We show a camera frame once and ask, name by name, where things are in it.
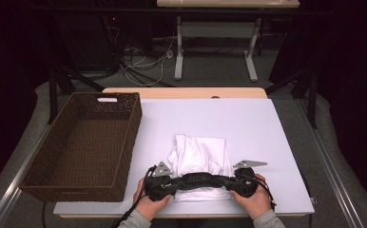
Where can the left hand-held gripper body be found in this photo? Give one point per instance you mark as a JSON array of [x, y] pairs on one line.
[[162, 170]]

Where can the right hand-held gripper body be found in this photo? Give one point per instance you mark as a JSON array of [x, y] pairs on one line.
[[246, 182]]

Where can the white shorts with black waistband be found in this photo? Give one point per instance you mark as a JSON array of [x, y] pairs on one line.
[[200, 152]]

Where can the brown woven basket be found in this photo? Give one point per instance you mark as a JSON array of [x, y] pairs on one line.
[[83, 148]]

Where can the person's right hand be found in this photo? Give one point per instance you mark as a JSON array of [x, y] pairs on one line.
[[257, 204]]

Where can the person's left hand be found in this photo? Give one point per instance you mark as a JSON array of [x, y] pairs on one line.
[[146, 207]]

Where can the white board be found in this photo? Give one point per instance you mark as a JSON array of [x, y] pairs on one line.
[[219, 117]]

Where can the light wooden table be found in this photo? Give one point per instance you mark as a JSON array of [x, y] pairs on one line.
[[188, 92]]

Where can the black metal stand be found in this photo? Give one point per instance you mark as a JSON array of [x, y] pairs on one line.
[[52, 95], [313, 101]]

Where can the dark computer tower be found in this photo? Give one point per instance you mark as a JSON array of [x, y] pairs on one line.
[[86, 41]]

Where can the black horizontal bar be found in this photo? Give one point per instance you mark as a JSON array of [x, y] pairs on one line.
[[140, 11]]

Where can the white desk with metal legs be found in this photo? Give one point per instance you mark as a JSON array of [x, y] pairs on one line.
[[222, 3]]

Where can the aluminium rail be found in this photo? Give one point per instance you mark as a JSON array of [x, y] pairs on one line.
[[10, 193], [333, 171]]

